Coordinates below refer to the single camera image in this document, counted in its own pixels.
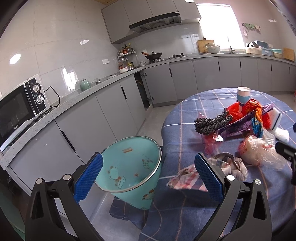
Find plaid cloth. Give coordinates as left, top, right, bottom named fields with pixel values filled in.
left=166, top=152, right=248, bottom=191

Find clear plastic bag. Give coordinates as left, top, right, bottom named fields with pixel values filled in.
left=238, top=129, right=286, bottom=170

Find purple snack wrapper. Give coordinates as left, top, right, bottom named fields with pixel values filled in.
left=216, top=104, right=274, bottom=138

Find red foam net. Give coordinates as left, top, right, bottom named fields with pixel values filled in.
left=241, top=98, right=271, bottom=129

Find dark grey foam net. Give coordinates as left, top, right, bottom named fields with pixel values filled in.
left=194, top=109, right=233, bottom=135

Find red plastic bag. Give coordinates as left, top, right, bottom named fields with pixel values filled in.
left=226, top=102, right=243, bottom=123

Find white blue paper cup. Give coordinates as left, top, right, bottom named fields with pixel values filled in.
left=236, top=86, right=251, bottom=105

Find grey lower kitchen cabinets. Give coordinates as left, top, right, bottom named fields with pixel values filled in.
left=0, top=55, right=296, bottom=193

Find grey kitchen cabinets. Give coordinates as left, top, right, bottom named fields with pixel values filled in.
left=0, top=55, right=296, bottom=193
left=101, top=1, right=201, bottom=44

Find grey upper kitchen cabinets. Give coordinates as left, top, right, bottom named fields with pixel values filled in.
left=101, top=1, right=201, bottom=44

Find white black sponge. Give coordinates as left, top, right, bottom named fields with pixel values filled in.
left=268, top=108, right=282, bottom=131

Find blue orange snack wrapper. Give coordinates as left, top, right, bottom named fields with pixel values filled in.
left=251, top=108, right=263, bottom=138

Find pink transparent plastic wrapper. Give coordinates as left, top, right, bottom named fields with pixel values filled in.
left=197, top=111, right=220, bottom=156

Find blue plaid tablecloth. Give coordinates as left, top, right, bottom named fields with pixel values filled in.
left=109, top=88, right=295, bottom=240

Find black white microwave oven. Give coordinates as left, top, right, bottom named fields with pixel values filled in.
left=1, top=74, right=50, bottom=152

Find storage boxes on counter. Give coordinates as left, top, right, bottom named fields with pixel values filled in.
left=245, top=41, right=295, bottom=62

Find metal spice rack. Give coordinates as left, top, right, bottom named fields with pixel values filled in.
left=117, top=43, right=136, bottom=74

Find steel pot with lid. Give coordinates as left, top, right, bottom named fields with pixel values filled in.
left=205, top=43, right=220, bottom=54

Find gas stove burner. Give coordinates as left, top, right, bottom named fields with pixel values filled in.
left=173, top=53, right=185, bottom=58

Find wooden cutting board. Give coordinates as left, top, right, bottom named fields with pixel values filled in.
left=196, top=40, right=214, bottom=54

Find black wok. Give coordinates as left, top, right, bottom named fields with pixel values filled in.
left=142, top=52, right=162, bottom=62

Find black range hood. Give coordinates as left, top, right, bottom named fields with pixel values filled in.
left=129, top=11, right=182, bottom=34

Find black microwave power cable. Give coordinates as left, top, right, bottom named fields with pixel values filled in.
left=43, top=86, right=61, bottom=110

